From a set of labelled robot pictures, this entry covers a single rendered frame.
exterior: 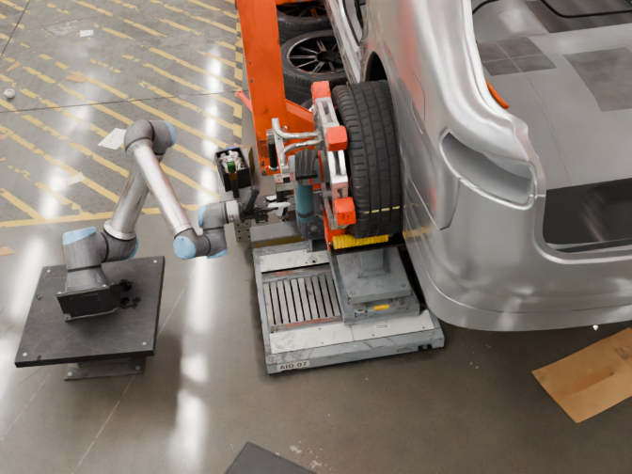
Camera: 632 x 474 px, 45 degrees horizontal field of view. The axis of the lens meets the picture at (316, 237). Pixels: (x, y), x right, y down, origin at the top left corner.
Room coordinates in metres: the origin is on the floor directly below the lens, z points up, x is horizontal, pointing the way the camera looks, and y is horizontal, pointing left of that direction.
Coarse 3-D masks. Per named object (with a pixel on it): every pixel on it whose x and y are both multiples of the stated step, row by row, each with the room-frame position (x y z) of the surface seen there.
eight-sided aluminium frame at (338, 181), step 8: (320, 104) 2.68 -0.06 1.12; (328, 104) 2.67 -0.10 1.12; (312, 112) 2.87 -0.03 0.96; (320, 112) 2.62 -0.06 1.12; (328, 112) 2.67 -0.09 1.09; (336, 120) 2.55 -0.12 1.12; (328, 152) 2.44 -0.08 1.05; (328, 160) 2.43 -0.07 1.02; (344, 168) 2.39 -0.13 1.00; (336, 176) 2.37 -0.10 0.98; (344, 176) 2.37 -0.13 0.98; (336, 184) 2.35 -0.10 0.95; (344, 184) 2.35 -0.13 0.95; (328, 192) 2.72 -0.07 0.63; (336, 192) 2.35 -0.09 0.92; (344, 192) 2.35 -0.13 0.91; (328, 200) 2.70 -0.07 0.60; (328, 208) 2.61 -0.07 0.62; (328, 216) 2.55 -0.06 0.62; (336, 224) 2.35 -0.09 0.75
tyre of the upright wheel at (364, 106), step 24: (336, 96) 2.71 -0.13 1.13; (360, 96) 2.62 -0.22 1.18; (384, 96) 2.62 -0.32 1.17; (360, 120) 2.50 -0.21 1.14; (384, 120) 2.49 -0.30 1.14; (360, 144) 2.41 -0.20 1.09; (384, 144) 2.41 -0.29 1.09; (360, 168) 2.35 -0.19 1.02; (384, 168) 2.35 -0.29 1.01; (360, 192) 2.31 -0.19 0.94; (384, 192) 2.32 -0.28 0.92; (360, 216) 2.30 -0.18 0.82; (384, 216) 2.31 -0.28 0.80
